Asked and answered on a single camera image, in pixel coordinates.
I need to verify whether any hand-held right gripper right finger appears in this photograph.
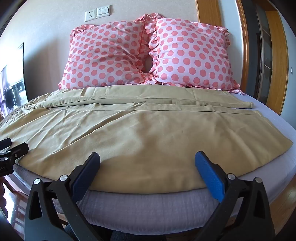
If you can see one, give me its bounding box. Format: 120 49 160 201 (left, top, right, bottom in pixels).
195 151 276 241

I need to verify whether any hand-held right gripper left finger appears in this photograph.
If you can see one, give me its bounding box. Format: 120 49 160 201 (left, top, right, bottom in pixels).
25 152 101 241

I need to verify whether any olive green bed sheet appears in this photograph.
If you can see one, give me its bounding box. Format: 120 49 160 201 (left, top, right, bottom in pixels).
0 85 294 194

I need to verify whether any bed with grey sheet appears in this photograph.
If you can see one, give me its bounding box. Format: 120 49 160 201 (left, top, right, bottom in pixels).
0 93 296 234

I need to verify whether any pink polka dot pillow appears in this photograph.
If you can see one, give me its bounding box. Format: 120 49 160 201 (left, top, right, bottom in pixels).
138 13 245 95
58 20 153 90

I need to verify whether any wooden wardrobe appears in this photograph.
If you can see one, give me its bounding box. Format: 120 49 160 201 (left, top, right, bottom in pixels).
243 0 281 102

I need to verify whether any wooden door frame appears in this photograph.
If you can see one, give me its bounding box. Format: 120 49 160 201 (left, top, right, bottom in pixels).
196 0 292 116

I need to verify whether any white wall socket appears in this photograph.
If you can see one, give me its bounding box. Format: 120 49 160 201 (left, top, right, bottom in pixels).
85 10 98 21

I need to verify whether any white light switch panel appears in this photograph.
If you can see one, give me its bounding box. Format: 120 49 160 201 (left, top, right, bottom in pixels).
97 5 111 16

